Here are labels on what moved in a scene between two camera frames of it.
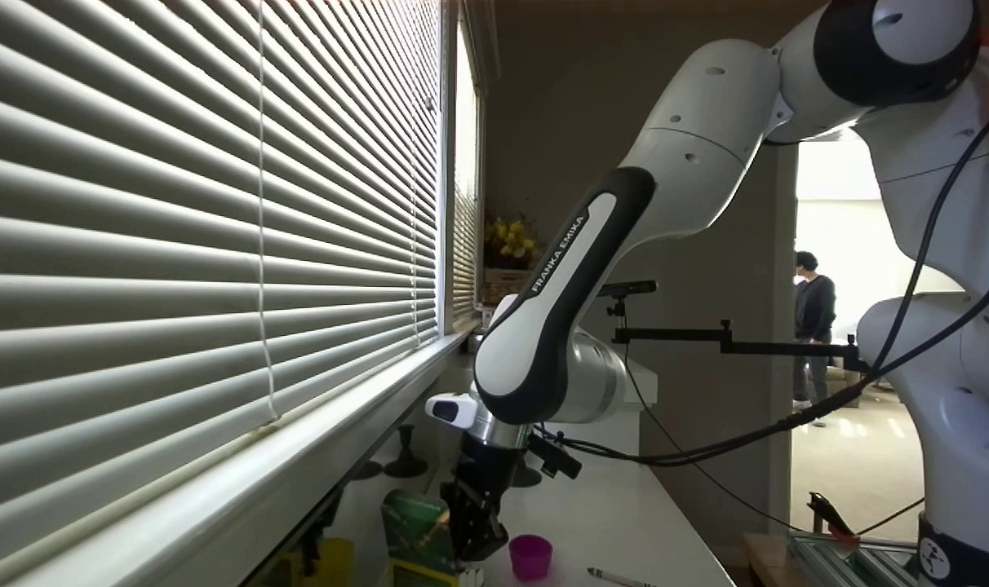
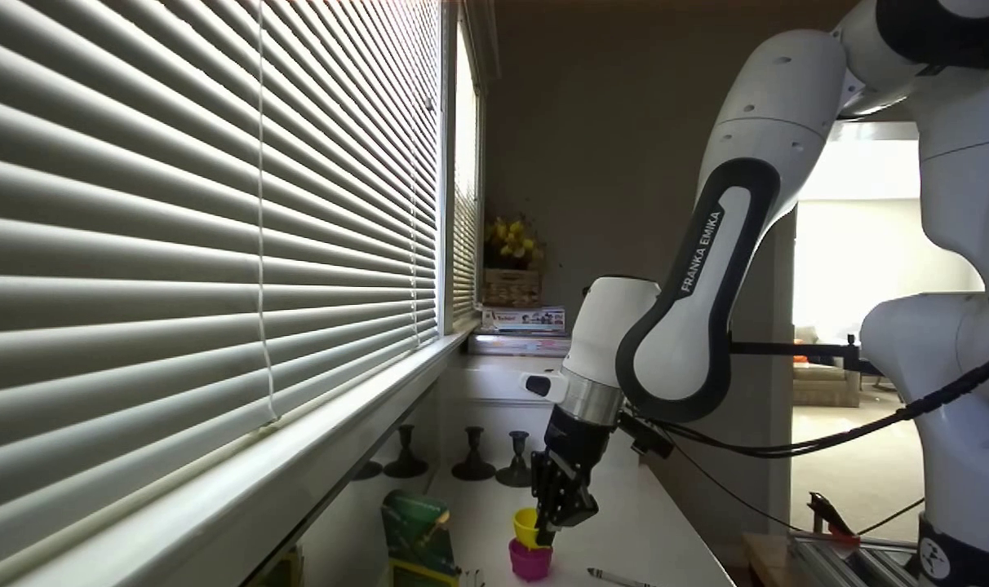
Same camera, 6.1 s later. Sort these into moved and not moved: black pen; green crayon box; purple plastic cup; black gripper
Moved: black gripper
Not moved: green crayon box; purple plastic cup; black pen
